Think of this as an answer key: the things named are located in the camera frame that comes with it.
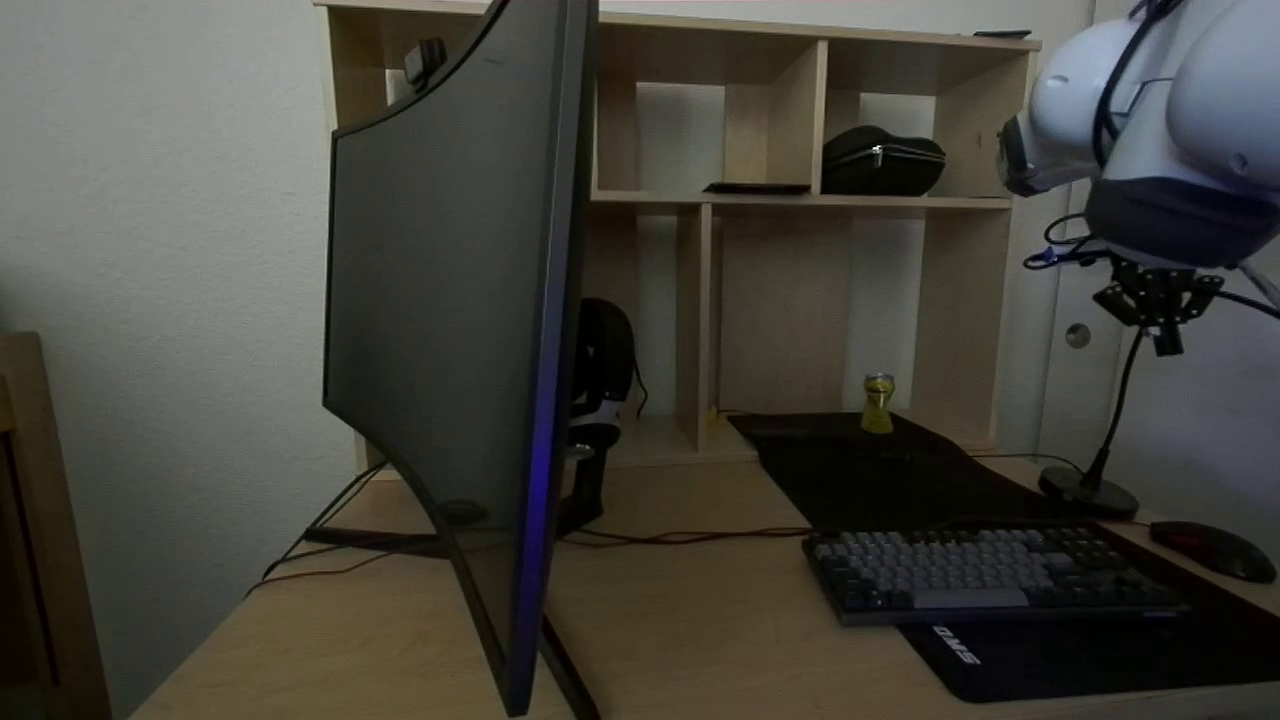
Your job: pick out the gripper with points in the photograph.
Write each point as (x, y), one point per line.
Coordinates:
(1160, 274)

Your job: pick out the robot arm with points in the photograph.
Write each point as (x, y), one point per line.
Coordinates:
(1190, 110)

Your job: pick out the black gooseneck lamp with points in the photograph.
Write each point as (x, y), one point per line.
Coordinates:
(1090, 492)

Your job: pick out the black computer mouse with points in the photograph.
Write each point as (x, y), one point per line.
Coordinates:
(1215, 550)

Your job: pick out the black headphones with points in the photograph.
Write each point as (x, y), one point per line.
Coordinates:
(605, 350)

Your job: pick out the thin black remote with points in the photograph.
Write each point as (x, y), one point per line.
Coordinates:
(1002, 34)

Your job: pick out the black zippered case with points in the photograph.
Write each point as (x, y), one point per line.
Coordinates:
(882, 160)

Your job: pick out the grey black keyboard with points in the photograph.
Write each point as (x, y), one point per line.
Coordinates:
(990, 575)

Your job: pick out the black desk mat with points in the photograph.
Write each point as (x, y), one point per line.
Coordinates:
(880, 480)

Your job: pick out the light wooden desk shelf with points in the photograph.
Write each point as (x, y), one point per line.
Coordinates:
(780, 300)

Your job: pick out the flat black device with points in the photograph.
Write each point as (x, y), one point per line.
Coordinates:
(756, 188)

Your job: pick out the black headphone stand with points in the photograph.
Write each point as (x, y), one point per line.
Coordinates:
(585, 490)

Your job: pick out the curved black monitor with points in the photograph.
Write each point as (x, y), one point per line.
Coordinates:
(450, 300)

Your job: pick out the black webcam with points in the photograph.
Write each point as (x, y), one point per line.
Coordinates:
(425, 60)

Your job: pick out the brown wooden furniture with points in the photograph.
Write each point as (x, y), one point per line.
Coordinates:
(40, 560)

